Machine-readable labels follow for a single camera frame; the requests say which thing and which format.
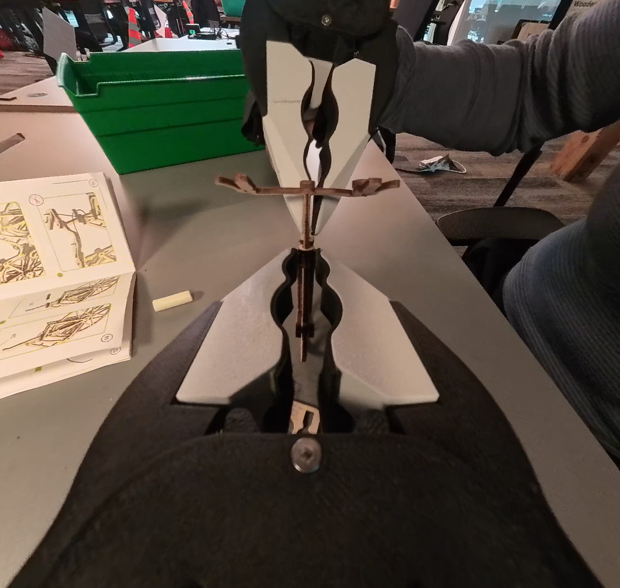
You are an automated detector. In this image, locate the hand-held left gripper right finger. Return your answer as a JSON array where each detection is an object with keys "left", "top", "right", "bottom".
[{"left": 315, "top": 249, "right": 441, "bottom": 405}]

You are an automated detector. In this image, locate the wooden handlebar part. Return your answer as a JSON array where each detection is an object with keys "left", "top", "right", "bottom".
[{"left": 214, "top": 174, "right": 400, "bottom": 363}]

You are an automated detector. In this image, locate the blue face mask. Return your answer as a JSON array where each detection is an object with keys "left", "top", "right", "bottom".
[{"left": 417, "top": 154, "right": 468, "bottom": 175}]

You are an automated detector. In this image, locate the cream cylindrical wax stick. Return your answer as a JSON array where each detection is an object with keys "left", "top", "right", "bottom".
[{"left": 151, "top": 290, "right": 193, "bottom": 313}]

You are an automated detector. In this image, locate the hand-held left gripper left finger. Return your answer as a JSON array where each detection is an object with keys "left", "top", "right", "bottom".
[{"left": 174, "top": 249, "right": 297, "bottom": 407}]

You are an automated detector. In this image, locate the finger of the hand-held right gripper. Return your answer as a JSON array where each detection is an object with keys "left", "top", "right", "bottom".
[
  {"left": 312, "top": 60, "right": 377, "bottom": 237},
  {"left": 263, "top": 40, "right": 318, "bottom": 237}
]

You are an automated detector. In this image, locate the white instruction booklet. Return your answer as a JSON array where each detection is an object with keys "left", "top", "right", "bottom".
[{"left": 0, "top": 171, "right": 137, "bottom": 400}]

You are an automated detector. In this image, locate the person's right forearm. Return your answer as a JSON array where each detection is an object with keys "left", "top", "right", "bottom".
[{"left": 378, "top": 0, "right": 620, "bottom": 158}]

